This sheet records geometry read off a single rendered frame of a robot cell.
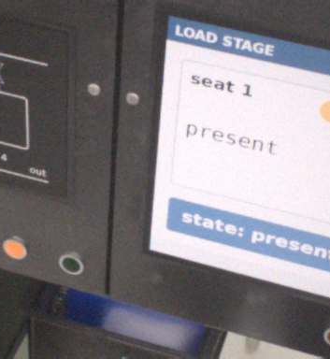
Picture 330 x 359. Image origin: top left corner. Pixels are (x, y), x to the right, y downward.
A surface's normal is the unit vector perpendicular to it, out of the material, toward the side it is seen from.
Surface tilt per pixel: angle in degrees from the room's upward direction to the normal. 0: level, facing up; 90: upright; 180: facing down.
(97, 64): 90
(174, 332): 90
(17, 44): 90
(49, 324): 90
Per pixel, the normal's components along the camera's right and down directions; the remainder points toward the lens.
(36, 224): -0.32, 0.62
